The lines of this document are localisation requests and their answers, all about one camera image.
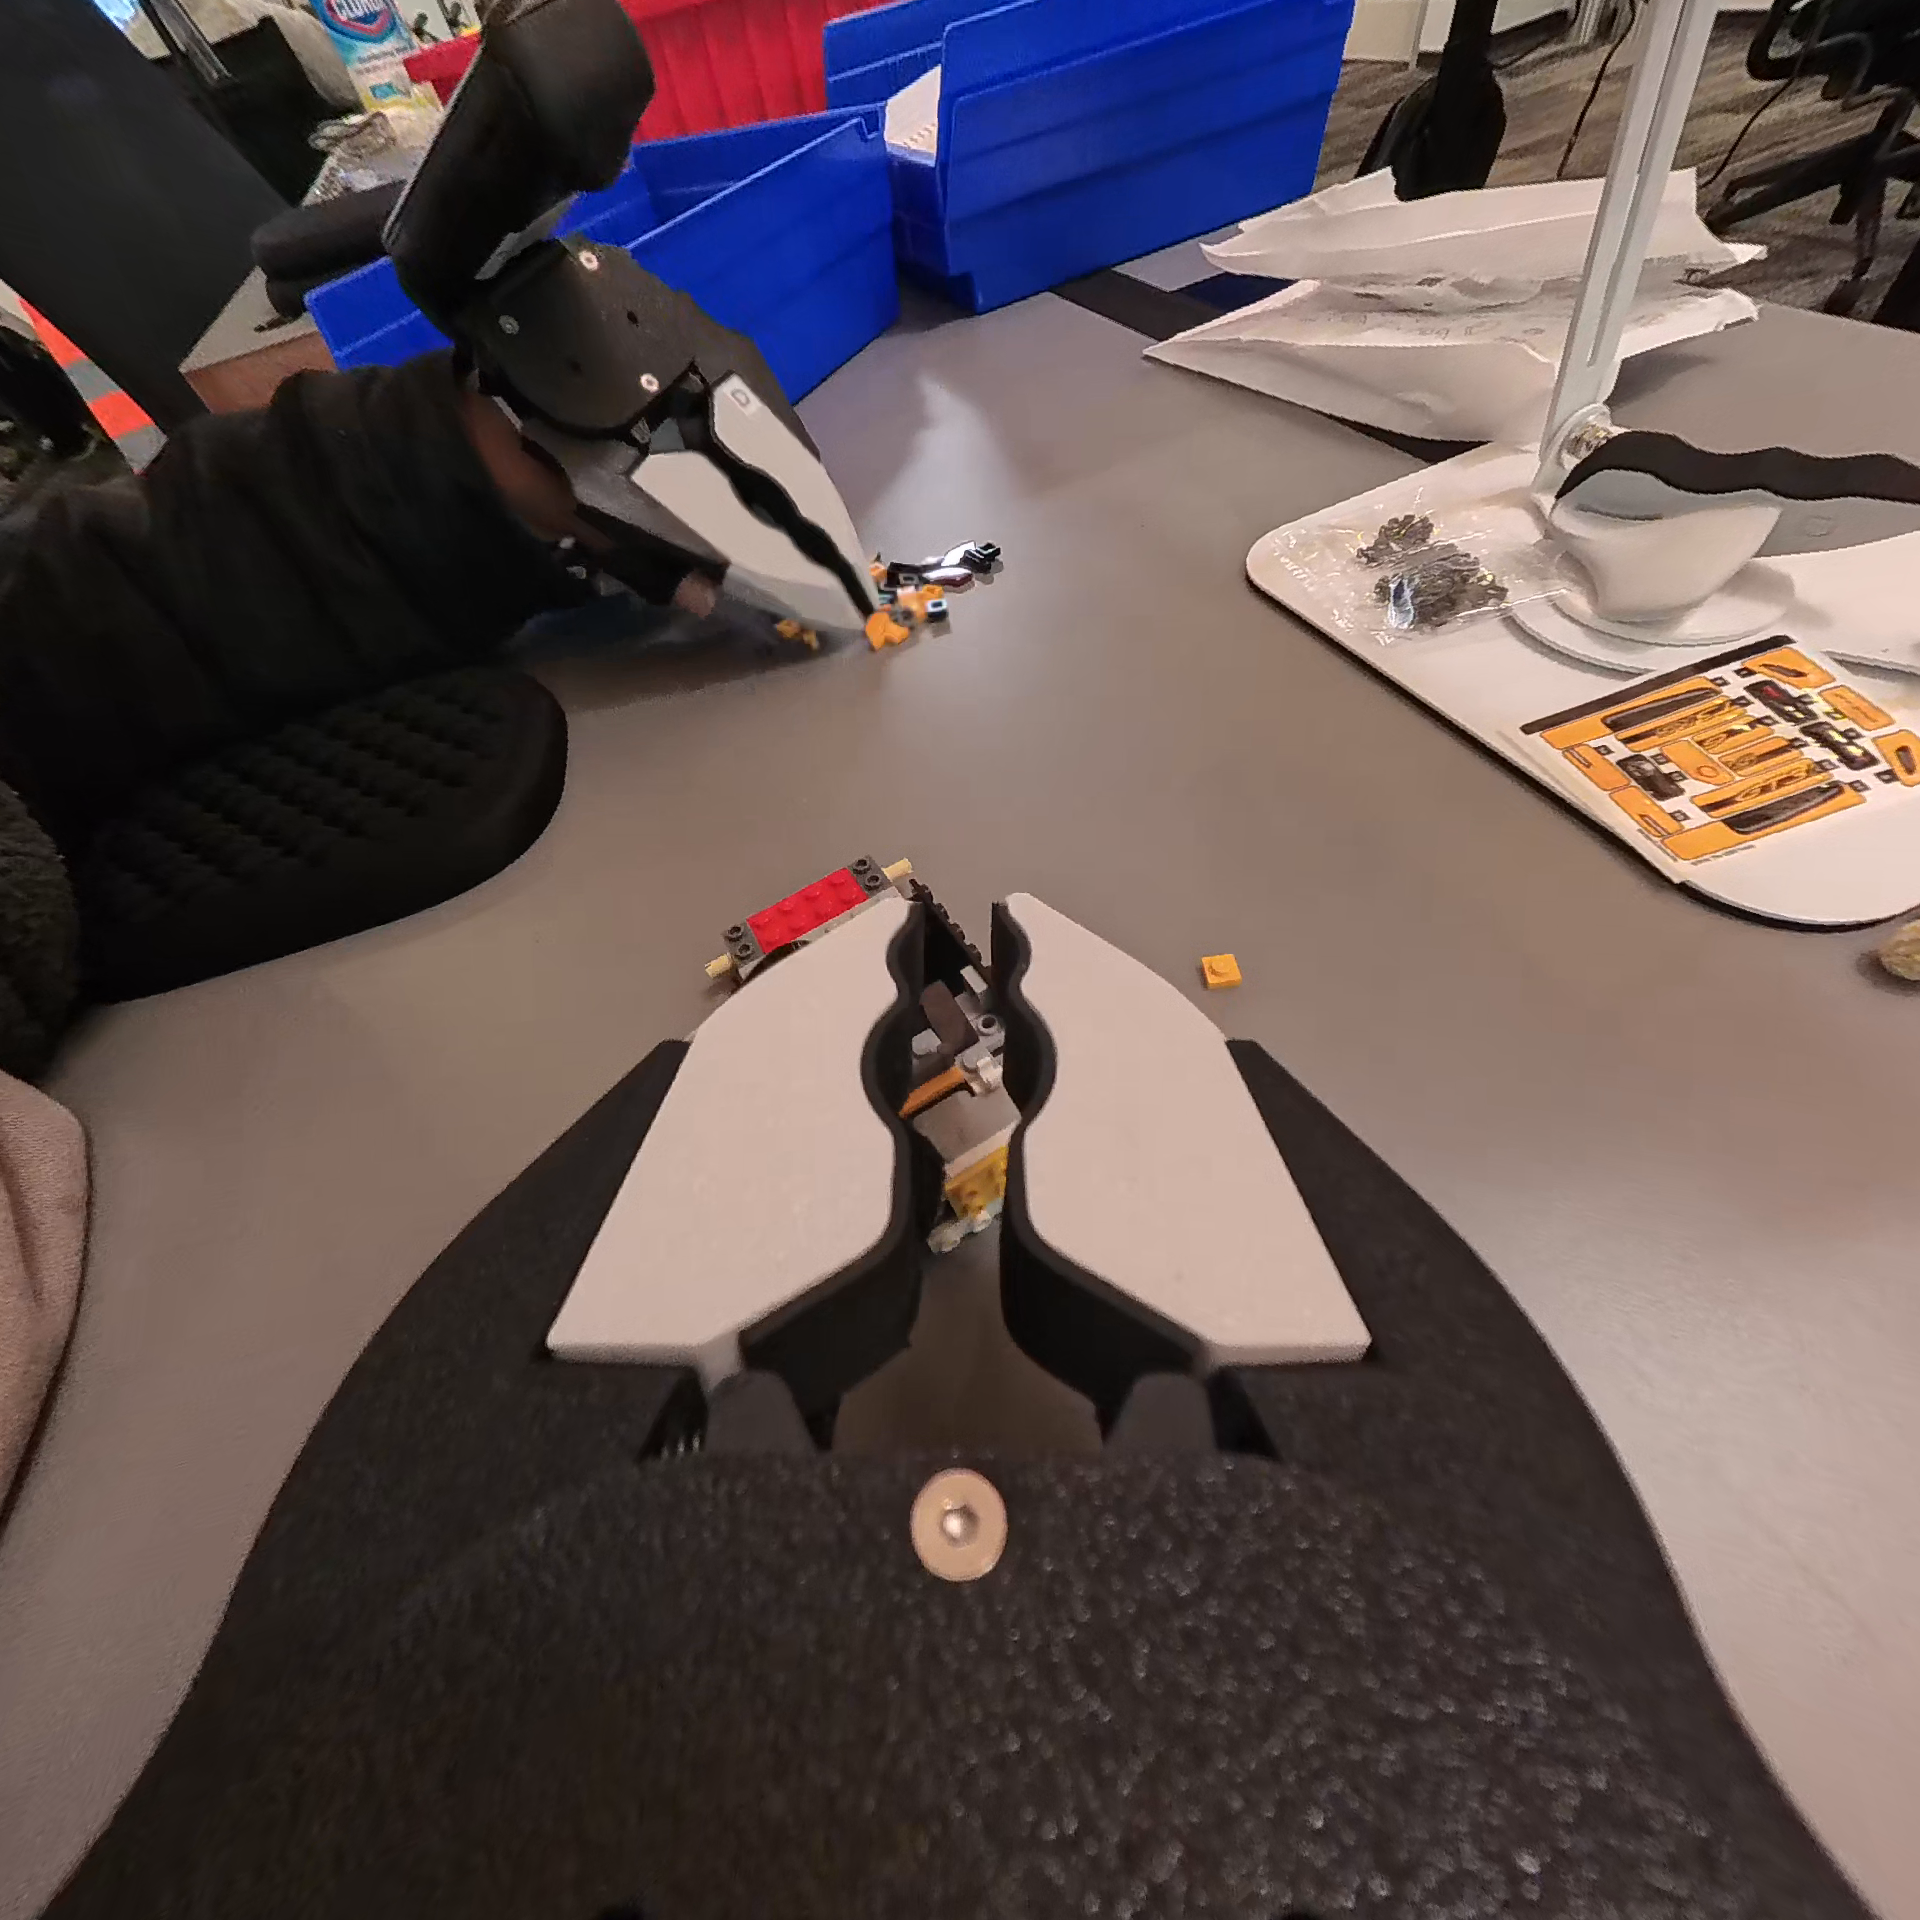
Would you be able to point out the black dimpled pad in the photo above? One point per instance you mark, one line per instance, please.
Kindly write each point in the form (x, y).
(328, 826)

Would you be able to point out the bag of dark small parts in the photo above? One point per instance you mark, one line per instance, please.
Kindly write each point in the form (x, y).
(1425, 577)

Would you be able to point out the pile of small bricks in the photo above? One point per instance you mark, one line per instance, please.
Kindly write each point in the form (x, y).
(939, 570)

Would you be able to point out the red plastic bin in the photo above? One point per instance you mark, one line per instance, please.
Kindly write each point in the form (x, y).
(718, 68)

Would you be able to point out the grey yellow brick assembly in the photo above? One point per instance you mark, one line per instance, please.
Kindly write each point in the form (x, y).
(968, 1124)

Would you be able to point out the crumpled white paper bag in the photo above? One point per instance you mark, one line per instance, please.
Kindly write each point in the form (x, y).
(1395, 353)
(1441, 226)

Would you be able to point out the person's left forearm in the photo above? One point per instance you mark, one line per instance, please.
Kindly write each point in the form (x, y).
(270, 570)

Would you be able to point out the person's left hand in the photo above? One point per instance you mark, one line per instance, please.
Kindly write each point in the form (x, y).
(526, 465)

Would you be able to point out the black backpack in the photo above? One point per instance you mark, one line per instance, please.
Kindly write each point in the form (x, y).
(1441, 111)

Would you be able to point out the orange square brick tile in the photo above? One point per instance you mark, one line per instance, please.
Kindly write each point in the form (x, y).
(1221, 969)

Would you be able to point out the orange brick piece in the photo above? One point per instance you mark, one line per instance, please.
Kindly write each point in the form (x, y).
(888, 627)

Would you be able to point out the orange striped dark cloth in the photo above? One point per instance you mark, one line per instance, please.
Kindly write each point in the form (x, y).
(90, 382)

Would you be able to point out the white book stand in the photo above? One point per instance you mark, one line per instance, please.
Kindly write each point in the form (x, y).
(1650, 718)

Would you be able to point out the red black brick chassis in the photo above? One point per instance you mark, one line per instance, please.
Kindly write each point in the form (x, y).
(810, 907)

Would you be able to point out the white paper sheet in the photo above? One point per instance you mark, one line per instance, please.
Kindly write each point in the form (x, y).
(911, 111)

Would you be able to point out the grey desk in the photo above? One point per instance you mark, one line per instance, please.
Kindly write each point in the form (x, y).
(1199, 751)

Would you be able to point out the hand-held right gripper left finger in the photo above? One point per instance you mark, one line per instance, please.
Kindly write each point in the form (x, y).
(749, 1155)

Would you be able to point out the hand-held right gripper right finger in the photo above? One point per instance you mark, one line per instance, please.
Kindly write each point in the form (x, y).
(1185, 1155)

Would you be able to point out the black oval pad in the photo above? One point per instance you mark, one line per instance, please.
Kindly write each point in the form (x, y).
(324, 234)

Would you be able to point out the orange black sticker sheet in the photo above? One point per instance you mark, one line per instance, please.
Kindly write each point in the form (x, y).
(1724, 751)

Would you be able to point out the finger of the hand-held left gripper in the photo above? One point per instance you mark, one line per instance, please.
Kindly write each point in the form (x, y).
(718, 517)
(795, 474)

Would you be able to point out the black office chair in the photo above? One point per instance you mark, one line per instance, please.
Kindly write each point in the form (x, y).
(1830, 103)

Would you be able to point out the wipes canister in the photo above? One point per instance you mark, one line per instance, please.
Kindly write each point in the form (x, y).
(364, 44)

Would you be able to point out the beige cloth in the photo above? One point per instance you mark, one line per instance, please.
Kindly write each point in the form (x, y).
(37, 1274)

